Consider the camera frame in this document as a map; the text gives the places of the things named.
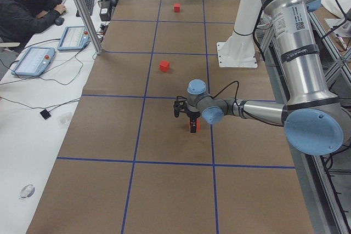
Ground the blue teach pendant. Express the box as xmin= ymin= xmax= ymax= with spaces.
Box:
xmin=11 ymin=47 xmax=56 ymax=77
xmin=57 ymin=26 xmax=90 ymax=52

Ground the near blue teach pendant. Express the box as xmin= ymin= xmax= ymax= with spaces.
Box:
xmin=11 ymin=47 xmax=56 ymax=77

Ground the small black square device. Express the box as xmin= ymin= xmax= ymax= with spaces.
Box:
xmin=39 ymin=109 xmax=52 ymax=120

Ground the far blue teach pendant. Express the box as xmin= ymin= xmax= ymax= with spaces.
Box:
xmin=57 ymin=26 xmax=90 ymax=52

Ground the clear plastic bag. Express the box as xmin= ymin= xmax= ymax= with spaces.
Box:
xmin=58 ymin=112 xmax=73 ymax=128

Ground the aluminium table side frame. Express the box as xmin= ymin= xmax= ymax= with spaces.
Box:
xmin=260 ymin=12 xmax=351 ymax=234

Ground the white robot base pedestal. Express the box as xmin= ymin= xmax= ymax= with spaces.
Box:
xmin=217 ymin=0 xmax=262 ymax=69

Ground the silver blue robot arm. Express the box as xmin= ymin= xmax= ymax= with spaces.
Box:
xmin=174 ymin=0 xmax=350 ymax=156

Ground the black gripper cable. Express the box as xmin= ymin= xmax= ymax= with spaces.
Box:
xmin=211 ymin=80 xmax=240 ymax=100

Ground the red block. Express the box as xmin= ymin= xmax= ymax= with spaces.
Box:
xmin=173 ymin=3 xmax=181 ymax=13
xmin=159 ymin=60 xmax=170 ymax=72

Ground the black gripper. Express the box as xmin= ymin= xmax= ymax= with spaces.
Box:
xmin=186 ymin=109 xmax=200 ymax=133

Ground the aluminium frame post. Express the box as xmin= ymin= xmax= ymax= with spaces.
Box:
xmin=73 ymin=0 xmax=103 ymax=55

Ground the person in black jacket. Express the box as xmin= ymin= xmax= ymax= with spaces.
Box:
xmin=1 ymin=0 xmax=66 ymax=52

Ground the black keyboard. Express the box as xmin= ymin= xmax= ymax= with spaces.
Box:
xmin=76 ymin=0 xmax=97 ymax=18

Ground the black computer mouse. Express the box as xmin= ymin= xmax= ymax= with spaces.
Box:
xmin=55 ymin=17 xmax=65 ymax=26

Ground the black power adapter box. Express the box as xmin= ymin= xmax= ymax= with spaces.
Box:
xmin=99 ymin=1 xmax=112 ymax=22

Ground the clear tape roll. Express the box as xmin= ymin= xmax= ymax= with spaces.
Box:
xmin=19 ymin=184 xmax=36 ymax=199

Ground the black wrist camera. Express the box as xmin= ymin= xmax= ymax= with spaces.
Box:
xmin=173 ymin=96 xmax=187 ymax=118

